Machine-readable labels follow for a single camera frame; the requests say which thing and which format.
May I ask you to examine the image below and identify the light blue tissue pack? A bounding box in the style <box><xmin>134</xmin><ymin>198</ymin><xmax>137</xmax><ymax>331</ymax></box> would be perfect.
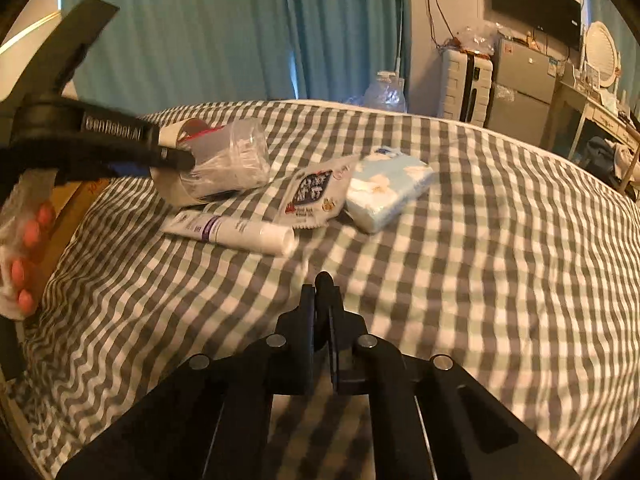
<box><xmin>345</xmin><ymin>146</ymin><xmax>435</xmax><ymax>234</ymax></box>

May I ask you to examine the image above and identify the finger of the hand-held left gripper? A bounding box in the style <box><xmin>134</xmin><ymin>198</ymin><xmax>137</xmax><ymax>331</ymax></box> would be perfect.
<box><xmin>54</xmin><ymin>151</ymin><xmax>157</xmax><ymax>187</ymax></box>
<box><xmin>80</xmin><ymin>109</ymin><xmax>197</xmax><ymax>172</ymax></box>

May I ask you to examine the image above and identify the dark object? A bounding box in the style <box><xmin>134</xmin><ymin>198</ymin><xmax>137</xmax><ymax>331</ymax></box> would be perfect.
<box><xmin>0</xmin><ymin>312</ymin><xmax>27</xmax><ymax>383</ymax></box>

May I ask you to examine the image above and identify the person's left hand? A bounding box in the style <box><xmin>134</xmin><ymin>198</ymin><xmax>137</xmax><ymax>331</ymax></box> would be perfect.
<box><xmin>0</xmin><ymin>175</ymin><xmax>58</xmax><ymax>321</ymax></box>

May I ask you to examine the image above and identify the white suitcase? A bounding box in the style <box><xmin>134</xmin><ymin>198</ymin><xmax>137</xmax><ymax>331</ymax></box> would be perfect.
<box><xmin>439</xmin><ymin>47</ymin><xmax>496</xmax><ymax>128</ymax></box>

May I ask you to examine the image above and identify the grey refrigerator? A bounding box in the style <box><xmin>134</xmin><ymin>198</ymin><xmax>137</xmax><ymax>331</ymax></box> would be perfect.
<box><xmin>485</xmin><ymin>37</ymin><xmax>558</xmax><ymax>133</ymax></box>

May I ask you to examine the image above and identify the white oval mirror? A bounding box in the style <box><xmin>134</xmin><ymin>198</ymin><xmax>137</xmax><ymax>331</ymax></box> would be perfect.
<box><xmin>582</xmin><ymin>21</ymin><xmax>623</xmax><ymax>93</ymax></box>

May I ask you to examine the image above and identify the clear plastic water bottle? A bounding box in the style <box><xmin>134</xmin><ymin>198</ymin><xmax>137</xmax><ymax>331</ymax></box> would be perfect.
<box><xmin>361</xmin><ymin>71</ymin><xmax>407</xmax><ymax>112</ymax></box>

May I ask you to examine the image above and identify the white desk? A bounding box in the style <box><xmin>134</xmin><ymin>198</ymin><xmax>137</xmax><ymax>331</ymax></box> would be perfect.
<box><xmin>542</xmin><ymin>80</ymin><xmax>640</xmax><ymax>166</ymax></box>

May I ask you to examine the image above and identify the clear cotton swab container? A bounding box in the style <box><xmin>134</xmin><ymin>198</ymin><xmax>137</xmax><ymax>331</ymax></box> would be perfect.
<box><xmin>150</xmin><ymin>117</ymin><xmax>272</xmax><ymax>208</ymax></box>

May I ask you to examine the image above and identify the white tube with purple label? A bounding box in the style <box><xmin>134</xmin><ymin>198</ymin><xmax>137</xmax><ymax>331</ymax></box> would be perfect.
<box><xmin>161</xmin><ymin>210</ymin><xmax>297</xmax><ymax>256</ymax></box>

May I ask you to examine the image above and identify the white printed snack packet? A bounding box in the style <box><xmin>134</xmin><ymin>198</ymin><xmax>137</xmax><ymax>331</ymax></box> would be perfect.
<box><xmin>272</xmin><ymin>156</ymin><xmax>361</xmax><ymax>231</ymax></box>

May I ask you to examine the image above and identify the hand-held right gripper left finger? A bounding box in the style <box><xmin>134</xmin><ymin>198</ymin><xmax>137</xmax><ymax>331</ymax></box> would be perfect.
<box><xmin>55</xmin><ymin>282</ymin><xmax>317</xmax><ymax>480</ymax></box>

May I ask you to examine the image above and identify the brown cardboard box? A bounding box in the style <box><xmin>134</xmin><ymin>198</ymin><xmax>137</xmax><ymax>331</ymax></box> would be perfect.
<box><xmin>25</xmin><ymin>177</ymin><xmax>111</xmax><ymax>281</ymax></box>

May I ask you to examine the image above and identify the clear plastic bag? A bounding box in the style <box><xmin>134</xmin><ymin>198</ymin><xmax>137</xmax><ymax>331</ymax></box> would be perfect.
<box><xmin>457</xmin><ymin>24</ymin><xmax>501</xmax><ymax>56</ymax></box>

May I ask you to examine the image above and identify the teal curtain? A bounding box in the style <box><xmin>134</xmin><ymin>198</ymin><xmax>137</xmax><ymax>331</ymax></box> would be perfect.
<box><xmin>60</xmin><ymin>0</ymin><xmax>412</xmax><ymax>111</ymax></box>

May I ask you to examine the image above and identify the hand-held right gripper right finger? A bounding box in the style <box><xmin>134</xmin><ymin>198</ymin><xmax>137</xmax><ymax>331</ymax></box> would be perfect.
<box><xmin>315</xmin><ymin>271</ymin><xmax>583</xmax><ymax>480</ymax></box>

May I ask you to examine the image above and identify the pile of clothes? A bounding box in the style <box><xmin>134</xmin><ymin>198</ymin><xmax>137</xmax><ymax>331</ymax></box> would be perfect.
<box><xmin>582</xmin><ymin>136</ymin><xmax>640</xmax><ymax>196</ymax></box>

